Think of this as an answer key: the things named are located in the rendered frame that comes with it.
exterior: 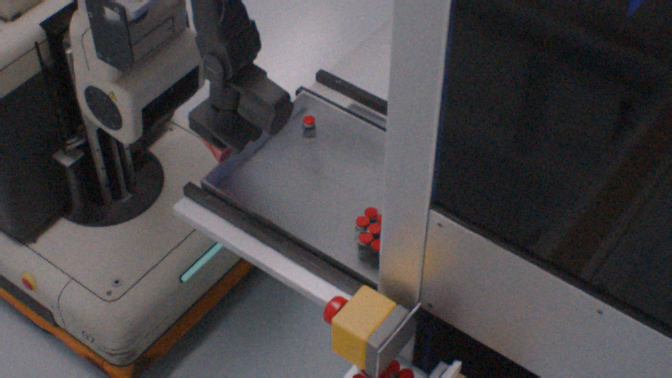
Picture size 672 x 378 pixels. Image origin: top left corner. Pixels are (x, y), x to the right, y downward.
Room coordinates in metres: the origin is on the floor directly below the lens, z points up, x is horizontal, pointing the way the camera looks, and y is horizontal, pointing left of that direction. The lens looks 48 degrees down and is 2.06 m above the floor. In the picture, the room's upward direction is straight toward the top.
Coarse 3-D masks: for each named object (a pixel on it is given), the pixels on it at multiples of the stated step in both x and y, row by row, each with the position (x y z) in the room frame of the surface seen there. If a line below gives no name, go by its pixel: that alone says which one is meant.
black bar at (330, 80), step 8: (320, 72) 1.35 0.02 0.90; (328, 72) 1.35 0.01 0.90; (320, 80) 1.34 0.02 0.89; (328, 80) 1.33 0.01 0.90; (336, 80) 1.33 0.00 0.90; (344, 80) 1.33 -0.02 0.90; (336, 88) 1.32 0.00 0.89; (344, 88) 1.31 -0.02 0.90; (352, 88) 1.31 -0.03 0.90; (360, 88) 1.31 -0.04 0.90; (352, 96) 1.30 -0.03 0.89; (360, 96) 1.29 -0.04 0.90; (368, 96) 1.29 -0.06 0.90; (376, 96) 1.28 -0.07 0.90; (368, 104) 1.28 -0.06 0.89; (376, 104) 1.27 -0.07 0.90; (384, 104) 1.27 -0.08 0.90; (384, 112) 1.26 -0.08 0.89
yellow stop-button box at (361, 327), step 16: (368, 288) 0.78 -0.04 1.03; (352, 304) 0.75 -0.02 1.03; (368, 304) 0.75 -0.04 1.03; (384, 304) 0.75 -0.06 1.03; (336, 320) 0.73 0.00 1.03; (352, 320) 0.73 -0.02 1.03; (368, 320) 0.73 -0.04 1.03; (384, 320) 0.73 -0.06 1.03; (400, 320) 0.73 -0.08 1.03; (336, 336) 0.72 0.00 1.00; (352, 336) 0.71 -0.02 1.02; (368, 336) 0.71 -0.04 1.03; (384, 336) 0.70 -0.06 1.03; (336, 352) 0.72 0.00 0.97; (352, 352) 0.71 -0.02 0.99; (368, 352) 0.69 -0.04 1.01; (368, 368) 0.69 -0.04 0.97
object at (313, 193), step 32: (288, 128) 1.23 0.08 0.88; (320, 128) 1.23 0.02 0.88; (352, 128) 1.22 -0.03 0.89; (224, 160) 1.12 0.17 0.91; (256, 160) 1.15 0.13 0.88; (288, 160) 1.15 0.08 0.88; (320, 160) 1.15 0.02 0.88; (352, 160) 1.15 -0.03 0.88; (384, 160) 1.15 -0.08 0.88; (224, 192) 1.05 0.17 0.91; (256, 192) 1.08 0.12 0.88; (288, 192) 1.08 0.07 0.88; (320, 192) 1.08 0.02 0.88; (352, 192) 1.08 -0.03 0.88; (288, 224) 1.01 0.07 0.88; (320, 224) 1.01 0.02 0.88; (352, 224) 1.01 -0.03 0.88; (320, 256) 0.94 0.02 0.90; (352, 256) 0.95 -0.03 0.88
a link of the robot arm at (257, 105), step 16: (208, 64) 1.07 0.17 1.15; (224, 64) 1.06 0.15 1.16; (256, 64) 1.11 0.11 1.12; (208, 80) 1.08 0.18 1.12; (224, 80) 1.06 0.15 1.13; (240, 80) 1.08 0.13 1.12; (256, 80) 1.08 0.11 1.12; (256, 96) 1.06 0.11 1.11; (272, 96) 1.05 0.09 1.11; (288, 96) 1.06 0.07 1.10; (240, 112) 1.06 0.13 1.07; (256, 112) 1.05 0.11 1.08; (272, 112) 1.04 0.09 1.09; (288, 112) 1.07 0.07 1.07; (272, 128) 1.04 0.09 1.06
